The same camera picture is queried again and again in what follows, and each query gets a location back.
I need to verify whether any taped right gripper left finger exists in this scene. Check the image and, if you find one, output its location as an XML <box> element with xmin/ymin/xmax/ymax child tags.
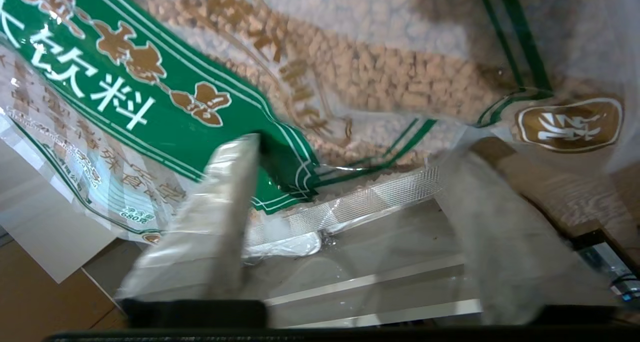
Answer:
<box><xmin>115</xmin><ymin>133</ymin><xmax>269</xmax><ymax>328</ymax></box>

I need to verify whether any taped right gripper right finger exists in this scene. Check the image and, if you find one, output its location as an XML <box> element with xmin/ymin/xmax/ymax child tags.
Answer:
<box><xmin>439</xmin><ymin>146</ymin><xmax>619</xmax><ymax>326</ymax></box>

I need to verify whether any brown wooden desk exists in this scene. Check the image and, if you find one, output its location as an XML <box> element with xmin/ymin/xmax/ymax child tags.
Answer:
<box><xmin>469</xmin><ymin>136</ymin><xmax>640</xmax><ymax>275</ymax></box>

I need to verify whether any green brown grain bag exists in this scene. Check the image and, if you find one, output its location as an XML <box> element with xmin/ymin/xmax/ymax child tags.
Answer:
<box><xmin>0</xmin><ymin>0</ymin><xmax>640</xmax><ymax>248</ymax></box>

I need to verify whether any white slipper in plastic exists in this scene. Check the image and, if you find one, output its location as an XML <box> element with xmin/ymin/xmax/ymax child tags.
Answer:
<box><xmin>244</xmin><ymin>217</ymin><xmax>324</xmax><ymax>260</ymax></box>

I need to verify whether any white glossy cabinet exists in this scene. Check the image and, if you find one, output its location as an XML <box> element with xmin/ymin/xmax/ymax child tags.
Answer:
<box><xmin>0</xmin><ymin>137</ymin><xmax>119</xmax><ymax>284</ymax></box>

